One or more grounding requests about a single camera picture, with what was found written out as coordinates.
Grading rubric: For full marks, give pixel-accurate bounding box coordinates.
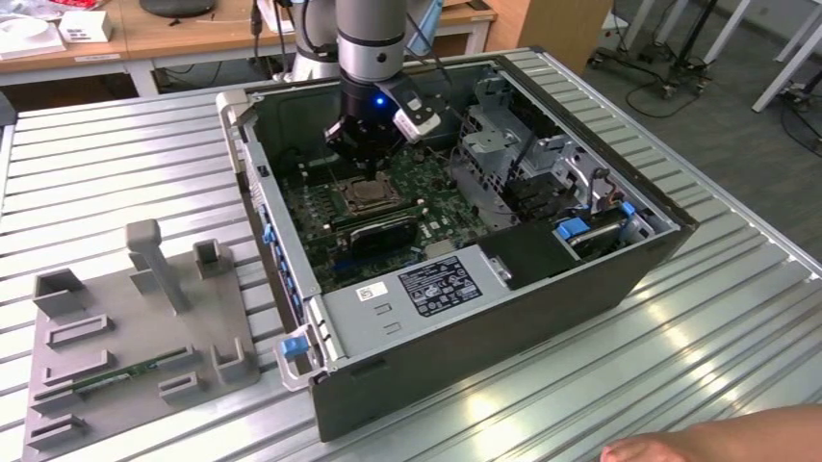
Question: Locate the green RAM stick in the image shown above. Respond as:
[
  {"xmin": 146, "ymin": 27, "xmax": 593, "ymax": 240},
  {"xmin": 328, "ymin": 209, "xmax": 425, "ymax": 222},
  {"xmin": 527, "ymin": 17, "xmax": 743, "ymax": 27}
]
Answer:
[
  {"xmin": 73, "ymin": 350, "xmax": 185, "ymax": 396},
  {"xmin": 326, "ymin": 207, "xmax": 417, "ymax": 233}
]

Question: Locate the wooden desk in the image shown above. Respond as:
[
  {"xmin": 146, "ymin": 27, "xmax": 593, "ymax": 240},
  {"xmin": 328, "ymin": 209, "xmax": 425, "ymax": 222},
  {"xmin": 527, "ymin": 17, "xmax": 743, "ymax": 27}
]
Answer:
[{"xmin": 0, "ymin": 0, "xmax": 499, "ymax": 88}]

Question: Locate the silver CPU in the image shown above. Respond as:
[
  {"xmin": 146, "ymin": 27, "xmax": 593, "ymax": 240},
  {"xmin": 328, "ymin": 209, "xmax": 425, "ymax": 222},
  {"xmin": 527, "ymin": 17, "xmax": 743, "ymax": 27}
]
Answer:
[{"xmin": 355, "ymin": 182, "xmax": 392, "ymax": 204}]

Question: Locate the black open PC case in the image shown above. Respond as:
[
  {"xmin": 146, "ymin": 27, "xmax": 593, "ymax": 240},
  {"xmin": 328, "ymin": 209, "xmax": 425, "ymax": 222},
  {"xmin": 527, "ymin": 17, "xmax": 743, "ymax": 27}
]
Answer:
[{"xmin": 214, "ymin": 45, "xmax": 701, "ymax": 444}]

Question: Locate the small white box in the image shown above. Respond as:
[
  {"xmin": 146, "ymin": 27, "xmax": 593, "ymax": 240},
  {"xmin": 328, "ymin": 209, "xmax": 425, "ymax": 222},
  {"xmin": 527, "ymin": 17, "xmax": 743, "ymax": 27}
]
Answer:
[{"xmin": 56, "ymin": 10, "xmax": 114, "ymax": 44}]

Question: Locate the black wheeled stand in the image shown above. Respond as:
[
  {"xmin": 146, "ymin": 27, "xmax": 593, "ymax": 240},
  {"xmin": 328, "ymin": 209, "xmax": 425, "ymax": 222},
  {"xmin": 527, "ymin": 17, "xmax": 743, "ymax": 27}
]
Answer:
[{"xmin": 588, "ymin": 0, "xmax": 720, "ymax": 100}]

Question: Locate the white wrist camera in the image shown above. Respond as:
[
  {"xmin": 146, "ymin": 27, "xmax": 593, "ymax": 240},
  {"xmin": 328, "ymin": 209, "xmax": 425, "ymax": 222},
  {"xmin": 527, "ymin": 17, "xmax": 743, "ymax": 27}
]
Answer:
[{"xmin": 375, "ymin": 79, "xmax": 444, "ymax": 143}]

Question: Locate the wooden cabinet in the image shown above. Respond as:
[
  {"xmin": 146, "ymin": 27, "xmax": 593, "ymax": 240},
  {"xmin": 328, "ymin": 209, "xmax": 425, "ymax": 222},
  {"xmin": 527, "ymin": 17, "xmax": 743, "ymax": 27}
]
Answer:
[{"xmin": 491, "ymin": 0, "xmax": 611, "ymax": 76}]

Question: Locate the grey parts rack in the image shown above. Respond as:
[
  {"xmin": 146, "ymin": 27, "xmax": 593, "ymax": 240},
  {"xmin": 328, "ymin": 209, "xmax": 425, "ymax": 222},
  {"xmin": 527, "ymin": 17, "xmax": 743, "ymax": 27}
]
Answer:
[{"xmin": 21, "ymin": 218, "xmax": 261, "ymax": 458}]

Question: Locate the black fan graphics card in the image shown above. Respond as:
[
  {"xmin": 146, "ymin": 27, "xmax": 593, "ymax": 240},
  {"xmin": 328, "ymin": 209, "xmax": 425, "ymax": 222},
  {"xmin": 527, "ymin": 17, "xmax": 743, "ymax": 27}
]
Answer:
[{"xmin": 345, "ymin": 214, "xmax": 419, "ymax": 259}]

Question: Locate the white table frame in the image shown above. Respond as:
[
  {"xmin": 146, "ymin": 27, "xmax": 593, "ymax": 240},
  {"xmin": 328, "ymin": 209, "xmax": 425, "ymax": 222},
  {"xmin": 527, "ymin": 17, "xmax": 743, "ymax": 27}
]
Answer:
[{"xmin": 750, "ymin": 0, "xmax": 822, "ymax": 115}]

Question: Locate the green motherboard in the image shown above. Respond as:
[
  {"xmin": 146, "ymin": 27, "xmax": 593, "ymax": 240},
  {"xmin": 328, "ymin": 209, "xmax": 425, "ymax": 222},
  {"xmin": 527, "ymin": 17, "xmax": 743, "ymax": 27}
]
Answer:
[{"xmin": 278, "ymin": 146, "xmax": 515, "ymax": 295}]

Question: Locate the CPU socket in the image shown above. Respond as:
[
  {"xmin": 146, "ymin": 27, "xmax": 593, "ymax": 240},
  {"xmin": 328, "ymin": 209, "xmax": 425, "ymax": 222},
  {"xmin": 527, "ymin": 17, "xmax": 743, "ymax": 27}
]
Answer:
[{"xmin": 336, "ymin": 173, "xmax": 403, "ymax": 217}]

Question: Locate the metal socket cover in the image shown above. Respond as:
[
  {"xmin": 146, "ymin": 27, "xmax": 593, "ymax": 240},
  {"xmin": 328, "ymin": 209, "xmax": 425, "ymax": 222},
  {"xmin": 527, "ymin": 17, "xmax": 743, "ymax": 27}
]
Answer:
[{"xmin": 337, "ymin": 174, "xmax": 400, "ymax": 216}]

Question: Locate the silver drive cage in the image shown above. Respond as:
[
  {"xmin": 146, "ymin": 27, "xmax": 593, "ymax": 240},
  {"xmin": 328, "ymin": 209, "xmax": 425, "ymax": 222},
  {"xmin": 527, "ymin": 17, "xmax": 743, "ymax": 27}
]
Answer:
[{"xmin": 459, "ymin": 76, "xmax": 579, "ymax": 227}]

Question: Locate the white flat carton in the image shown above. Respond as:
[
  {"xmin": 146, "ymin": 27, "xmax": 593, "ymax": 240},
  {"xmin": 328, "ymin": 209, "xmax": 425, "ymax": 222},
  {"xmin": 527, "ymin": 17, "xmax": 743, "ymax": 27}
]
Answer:
[{"xmin": 0, "ymin": 13, "xmax": 65, "ymax": 59}]

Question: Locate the silver power supply unit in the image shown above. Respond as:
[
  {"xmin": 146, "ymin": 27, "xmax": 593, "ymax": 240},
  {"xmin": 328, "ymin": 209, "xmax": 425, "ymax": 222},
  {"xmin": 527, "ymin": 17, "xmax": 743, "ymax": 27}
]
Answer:
[{"xmin": 320, "ymin": 243, "xmax": 515, "ymax": 360}]

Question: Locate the dark round object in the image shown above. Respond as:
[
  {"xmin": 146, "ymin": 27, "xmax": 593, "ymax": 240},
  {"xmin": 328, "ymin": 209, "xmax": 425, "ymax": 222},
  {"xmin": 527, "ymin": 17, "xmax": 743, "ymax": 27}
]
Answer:
[{"xmin": 138, "ymin": 0, "xmax": 214, "ymax": 18}]

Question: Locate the blue disk carrier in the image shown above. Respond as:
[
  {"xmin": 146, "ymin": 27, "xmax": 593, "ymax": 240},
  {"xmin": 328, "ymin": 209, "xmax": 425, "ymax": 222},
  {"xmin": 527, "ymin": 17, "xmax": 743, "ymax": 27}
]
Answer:
[{"xmin": 552, "ymin": 217, "xmax": 592, "ymax": 242}]

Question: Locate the silver chipset heat sink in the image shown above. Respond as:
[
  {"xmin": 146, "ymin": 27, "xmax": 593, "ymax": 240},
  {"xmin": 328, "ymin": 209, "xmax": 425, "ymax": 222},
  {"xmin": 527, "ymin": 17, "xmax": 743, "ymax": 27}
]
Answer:
[{"xmin": 423, "ymin": 240, "xmax": 461, "ymax": 261}]

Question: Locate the blue case latch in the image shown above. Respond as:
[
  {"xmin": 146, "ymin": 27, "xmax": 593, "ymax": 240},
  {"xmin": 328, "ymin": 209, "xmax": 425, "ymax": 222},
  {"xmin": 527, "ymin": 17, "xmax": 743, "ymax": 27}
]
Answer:
[{"xmin": 276, "ymin": 336, "xmax": 309, "ymax": 360}]

